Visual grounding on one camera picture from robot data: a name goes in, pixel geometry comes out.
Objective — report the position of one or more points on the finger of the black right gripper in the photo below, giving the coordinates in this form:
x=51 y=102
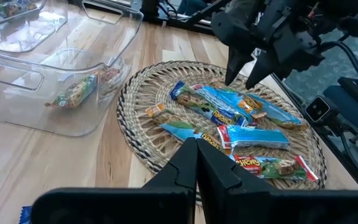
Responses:
x=235 y=62
x=263 y=70

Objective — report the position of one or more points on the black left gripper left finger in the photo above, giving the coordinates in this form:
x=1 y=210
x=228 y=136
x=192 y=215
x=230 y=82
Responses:
x=172 y=202

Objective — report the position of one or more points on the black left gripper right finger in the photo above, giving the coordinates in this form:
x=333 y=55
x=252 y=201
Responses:
x=244 y=205

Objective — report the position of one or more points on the orange Chewy granola bar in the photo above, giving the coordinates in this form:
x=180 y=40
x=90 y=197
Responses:
x=250 y=104

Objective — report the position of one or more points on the orange-ended blue granola bar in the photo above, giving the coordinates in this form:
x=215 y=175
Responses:
x=275 y=113

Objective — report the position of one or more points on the red Chewy granola bar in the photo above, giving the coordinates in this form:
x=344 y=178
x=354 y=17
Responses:
x=275 y=169

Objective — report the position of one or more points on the dark-blue-ended Chewy granola bar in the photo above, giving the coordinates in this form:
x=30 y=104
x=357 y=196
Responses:
x=197 y=104

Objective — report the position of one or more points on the orange-ended Chewy granola bar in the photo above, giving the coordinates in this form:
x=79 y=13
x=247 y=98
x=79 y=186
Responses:
x=179 y=130

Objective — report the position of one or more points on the red-ended green granola bar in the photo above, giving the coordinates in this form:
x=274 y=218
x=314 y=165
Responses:
x=73 y=93

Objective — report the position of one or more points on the oatmeal raisin granola bar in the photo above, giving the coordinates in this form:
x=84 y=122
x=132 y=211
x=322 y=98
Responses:
x=26 y=216

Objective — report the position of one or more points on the person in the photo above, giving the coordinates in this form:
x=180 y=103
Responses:
x=191 y=5

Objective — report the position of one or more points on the round woven straw placemat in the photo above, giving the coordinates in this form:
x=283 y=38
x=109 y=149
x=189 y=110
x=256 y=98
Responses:
x=132 y=130

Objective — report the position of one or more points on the blue office chair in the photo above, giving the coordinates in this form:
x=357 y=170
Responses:
x=353 y=115

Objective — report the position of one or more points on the clear plastic bin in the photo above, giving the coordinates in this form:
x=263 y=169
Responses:
x=26 y=109
x=26 y=34

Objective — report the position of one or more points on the small table-level camera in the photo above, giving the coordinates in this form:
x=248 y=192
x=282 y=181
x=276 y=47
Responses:
x=317 y=109

